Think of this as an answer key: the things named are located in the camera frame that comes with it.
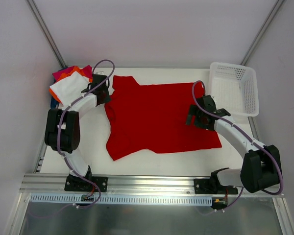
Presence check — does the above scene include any metal frame post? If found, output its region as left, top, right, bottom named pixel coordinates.
left=26, top=0, right=67, bottom=69
left=241, top=0, right=286, bottom=66

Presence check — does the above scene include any aluminium mounting rail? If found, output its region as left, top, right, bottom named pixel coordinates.
left=19, top=172, right=285, bottom=198

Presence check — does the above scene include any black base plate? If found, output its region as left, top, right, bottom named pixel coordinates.
left=64, top=175, right=108, bottom=192
left=194, top=178, right=238, bottom=195

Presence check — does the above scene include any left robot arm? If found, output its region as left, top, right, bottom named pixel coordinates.
left=45, top=74, right=110, bottom=191

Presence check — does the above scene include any white plastic basket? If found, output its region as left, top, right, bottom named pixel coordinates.
left=206, top=62, right=259, bottom=117

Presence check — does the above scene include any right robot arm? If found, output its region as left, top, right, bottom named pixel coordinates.
left=186, top=95, right=283, bottom=194

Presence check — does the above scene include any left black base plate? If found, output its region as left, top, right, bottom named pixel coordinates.
left=64, top=175, right=108, bottom=192

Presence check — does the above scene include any white slotted cable duct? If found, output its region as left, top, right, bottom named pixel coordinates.
left=30, top=193, right=213, bottom=207

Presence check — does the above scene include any right metal frame post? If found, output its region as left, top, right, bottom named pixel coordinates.
left=241, top=0, right=286, bottom=66

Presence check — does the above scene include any white folded t shirt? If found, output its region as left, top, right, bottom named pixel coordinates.
left=49, top=71, right=89, bottom=106

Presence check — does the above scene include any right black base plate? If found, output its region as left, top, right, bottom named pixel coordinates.
left=194, top=178, right=238, bottom=195

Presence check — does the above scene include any red t shirt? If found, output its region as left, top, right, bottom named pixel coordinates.
left=104, top=75, right=222, bottom=161

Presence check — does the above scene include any pink folded t shirt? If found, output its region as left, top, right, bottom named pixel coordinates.
left=52, top=65, right=93, bottom=82

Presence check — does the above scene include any left metal frame post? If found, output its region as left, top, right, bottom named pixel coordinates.
left=26, top=0, right=67, bottom=69

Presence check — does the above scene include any blue folded t shirt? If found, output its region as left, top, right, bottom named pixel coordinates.
left=50, top=96, right=58, bottom=109

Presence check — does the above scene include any orange folded t shirt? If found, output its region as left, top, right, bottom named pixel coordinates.
left=49, top=65, right=93, bottom=106

